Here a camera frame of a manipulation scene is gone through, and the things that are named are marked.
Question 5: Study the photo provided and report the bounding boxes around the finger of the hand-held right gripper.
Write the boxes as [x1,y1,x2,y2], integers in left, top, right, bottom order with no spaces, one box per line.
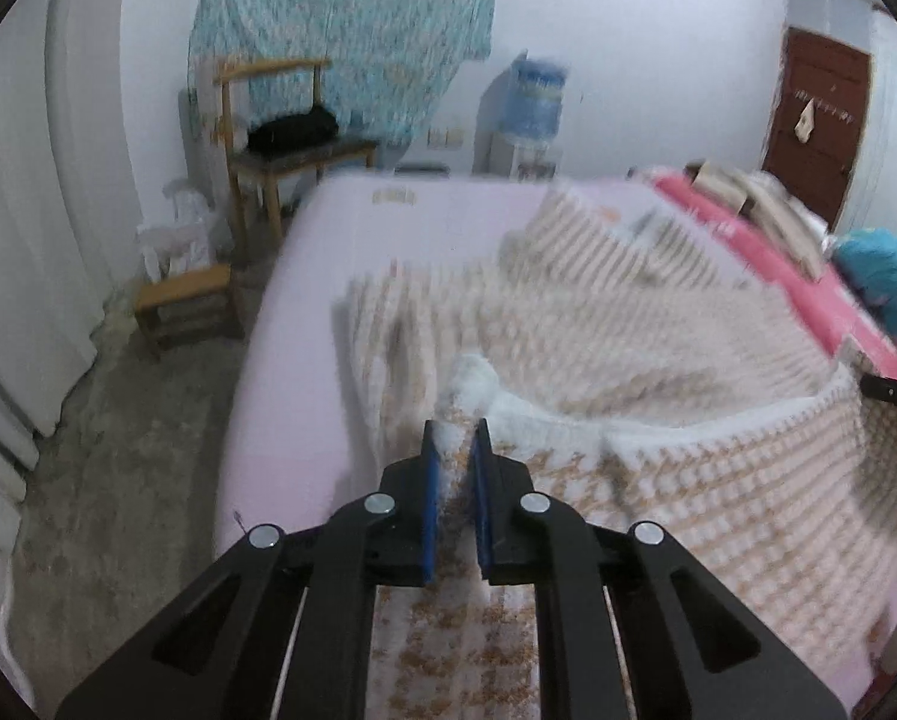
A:
[859,373,897,415]

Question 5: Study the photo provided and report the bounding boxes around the houndstooth beige white coat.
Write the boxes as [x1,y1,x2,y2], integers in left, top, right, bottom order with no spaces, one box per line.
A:
[332,184,897,720]

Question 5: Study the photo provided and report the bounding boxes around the teal floral hanging cloth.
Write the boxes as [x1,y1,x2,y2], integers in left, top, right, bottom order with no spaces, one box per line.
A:
[185,0,498,155]

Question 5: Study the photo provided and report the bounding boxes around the small wooden stool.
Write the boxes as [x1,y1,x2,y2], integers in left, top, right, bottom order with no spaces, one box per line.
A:
[133,264,243,357]

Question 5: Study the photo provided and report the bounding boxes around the teal garment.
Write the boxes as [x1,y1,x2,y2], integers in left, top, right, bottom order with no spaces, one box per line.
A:
[830,229,897,352]

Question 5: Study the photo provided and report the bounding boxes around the pink floral blanket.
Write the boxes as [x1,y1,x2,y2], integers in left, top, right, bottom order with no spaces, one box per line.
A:
[643,169,897,548]

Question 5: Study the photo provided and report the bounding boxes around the white plastic bags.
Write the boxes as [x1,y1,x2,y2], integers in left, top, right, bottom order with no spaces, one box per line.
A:
[137,178,228,278]

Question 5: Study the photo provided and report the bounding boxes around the beige clothes pile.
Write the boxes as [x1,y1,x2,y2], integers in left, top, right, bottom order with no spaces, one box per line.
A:
[684,159,833,280]

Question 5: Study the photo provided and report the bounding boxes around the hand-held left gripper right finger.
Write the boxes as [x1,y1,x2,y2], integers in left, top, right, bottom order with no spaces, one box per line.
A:
[469,418,847,720]

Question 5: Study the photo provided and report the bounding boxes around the black bag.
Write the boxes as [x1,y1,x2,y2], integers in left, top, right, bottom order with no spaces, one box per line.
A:
[247,106,339,158]

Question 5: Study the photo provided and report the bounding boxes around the white curtain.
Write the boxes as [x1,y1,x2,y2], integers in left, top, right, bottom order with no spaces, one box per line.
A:
[0,0,138,541]

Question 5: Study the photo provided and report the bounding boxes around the wooden chair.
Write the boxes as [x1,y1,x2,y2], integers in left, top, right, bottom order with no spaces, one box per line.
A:
[214,58,380,263]

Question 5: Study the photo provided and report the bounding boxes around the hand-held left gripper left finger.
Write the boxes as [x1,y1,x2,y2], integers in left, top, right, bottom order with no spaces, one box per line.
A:
[54,420,442,720]

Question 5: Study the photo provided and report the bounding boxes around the white water dispenser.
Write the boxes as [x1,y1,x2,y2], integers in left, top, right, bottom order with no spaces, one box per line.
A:
[485,131,558,182]

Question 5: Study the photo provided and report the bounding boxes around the brown wooden door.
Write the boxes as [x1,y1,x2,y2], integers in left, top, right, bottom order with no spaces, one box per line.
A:
[761,26,873,230]

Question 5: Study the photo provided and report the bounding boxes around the blue water bottle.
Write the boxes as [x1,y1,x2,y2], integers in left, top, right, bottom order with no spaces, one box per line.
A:
[504,56,569,143]

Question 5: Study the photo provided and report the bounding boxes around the bed with pink sheet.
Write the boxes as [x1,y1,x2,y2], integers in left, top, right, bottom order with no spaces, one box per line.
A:
[215,172,897,720]

